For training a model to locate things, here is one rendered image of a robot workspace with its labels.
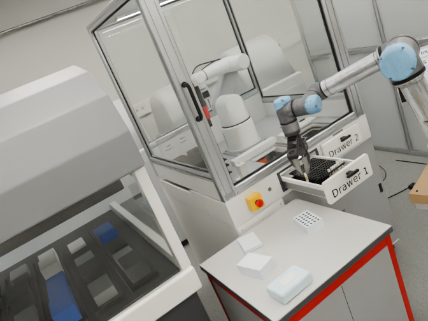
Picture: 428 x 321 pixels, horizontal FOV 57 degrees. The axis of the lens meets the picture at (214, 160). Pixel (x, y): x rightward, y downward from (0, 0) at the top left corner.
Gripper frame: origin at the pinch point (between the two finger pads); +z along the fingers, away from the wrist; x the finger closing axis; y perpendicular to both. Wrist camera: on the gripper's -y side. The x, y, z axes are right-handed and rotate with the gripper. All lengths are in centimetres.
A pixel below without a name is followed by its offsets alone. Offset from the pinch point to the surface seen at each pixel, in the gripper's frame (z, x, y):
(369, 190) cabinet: 47, -17, 61
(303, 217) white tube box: 18.6, 5.2, -6.6
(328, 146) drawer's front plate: 7.7, -5.1, 43.9
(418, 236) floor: 98, -37, 81
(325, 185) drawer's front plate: 6.5, -8.0, -3.2
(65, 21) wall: -136, 264, 226
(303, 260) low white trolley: 22.1, 2.7, -33.0
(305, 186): 10.8, 3.9, 7.8
